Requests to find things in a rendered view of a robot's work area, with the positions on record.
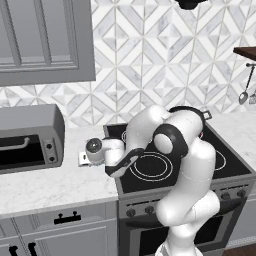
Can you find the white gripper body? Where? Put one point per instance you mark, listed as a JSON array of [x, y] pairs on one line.
[[87, 160]]

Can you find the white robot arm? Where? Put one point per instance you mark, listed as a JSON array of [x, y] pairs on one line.
[[193, 173]]

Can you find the black pot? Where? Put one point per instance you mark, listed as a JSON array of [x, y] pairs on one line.
[[204, 115]]

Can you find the grey toaster oven knob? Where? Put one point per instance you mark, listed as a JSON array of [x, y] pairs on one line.
[[51, 159], [49, 145]]

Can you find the grey drawer front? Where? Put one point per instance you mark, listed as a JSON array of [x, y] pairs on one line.
[[93, 213]]

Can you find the black oven knob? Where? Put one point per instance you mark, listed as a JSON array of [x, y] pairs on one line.
[[149, 209], [130, 212], [241, 193], [225, 195]]

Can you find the grey toaster oven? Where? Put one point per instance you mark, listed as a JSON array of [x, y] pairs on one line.
[[30, 123]]

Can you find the grey base cupboard door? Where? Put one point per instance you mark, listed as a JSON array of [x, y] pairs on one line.
[[5, 246], [76, 241]]

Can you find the black oven door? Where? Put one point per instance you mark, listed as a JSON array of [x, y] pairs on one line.
[[146, 240]]

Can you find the black hob with oven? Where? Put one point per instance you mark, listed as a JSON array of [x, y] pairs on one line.
[[230, 166]]

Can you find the hanging metal ladle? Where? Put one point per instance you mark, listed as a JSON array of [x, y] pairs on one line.
[[243, 97]]

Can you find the hanging grey kitchen tool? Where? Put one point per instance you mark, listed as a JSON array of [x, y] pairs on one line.
[[253, 99]]

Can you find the black extractor hood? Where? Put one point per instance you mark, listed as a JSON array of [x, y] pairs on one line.
[[190, 3]]

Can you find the dark brown wooden shelf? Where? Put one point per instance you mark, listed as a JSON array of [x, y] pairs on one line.
[[246, 52]]

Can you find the grey wall cupboard door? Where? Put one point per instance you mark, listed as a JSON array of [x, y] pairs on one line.
[[43, 36]]

